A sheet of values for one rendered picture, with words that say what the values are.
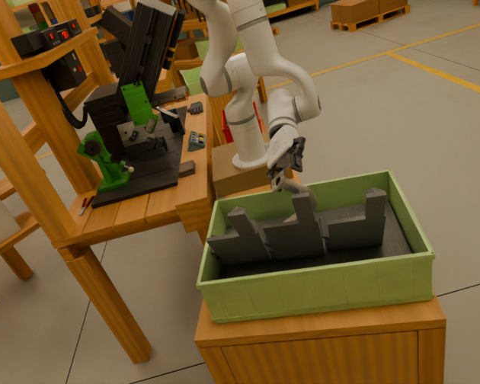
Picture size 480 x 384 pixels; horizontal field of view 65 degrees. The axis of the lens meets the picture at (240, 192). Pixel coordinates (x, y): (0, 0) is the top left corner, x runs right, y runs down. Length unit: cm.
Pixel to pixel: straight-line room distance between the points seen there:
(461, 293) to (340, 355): 116
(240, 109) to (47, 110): 90
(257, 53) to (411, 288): 74
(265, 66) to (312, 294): 63
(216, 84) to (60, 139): 86
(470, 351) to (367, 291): 102
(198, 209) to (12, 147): 72
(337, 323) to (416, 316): 20
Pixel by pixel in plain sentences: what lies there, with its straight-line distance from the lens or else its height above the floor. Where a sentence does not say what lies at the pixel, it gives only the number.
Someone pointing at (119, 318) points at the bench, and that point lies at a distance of 205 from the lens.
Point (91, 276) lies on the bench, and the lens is 187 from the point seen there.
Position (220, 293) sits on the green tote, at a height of 91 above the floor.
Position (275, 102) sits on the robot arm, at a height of 129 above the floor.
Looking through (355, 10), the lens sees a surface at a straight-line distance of 771.
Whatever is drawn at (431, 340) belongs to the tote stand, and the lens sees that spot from 119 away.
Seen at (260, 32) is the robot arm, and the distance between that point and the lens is 108.
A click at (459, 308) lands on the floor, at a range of 219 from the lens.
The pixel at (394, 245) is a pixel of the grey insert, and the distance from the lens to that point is 122.
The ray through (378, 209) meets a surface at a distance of 99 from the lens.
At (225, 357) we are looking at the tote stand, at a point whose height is 70.
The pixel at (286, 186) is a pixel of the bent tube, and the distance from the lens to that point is 95.
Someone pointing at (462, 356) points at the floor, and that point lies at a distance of 203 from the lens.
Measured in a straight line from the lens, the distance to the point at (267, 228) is 104.
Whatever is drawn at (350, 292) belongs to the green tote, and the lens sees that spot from 108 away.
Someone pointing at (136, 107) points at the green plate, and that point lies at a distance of 208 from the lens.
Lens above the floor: 167
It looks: 31 degrees down
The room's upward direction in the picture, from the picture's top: 17 degrees counter-clockwise
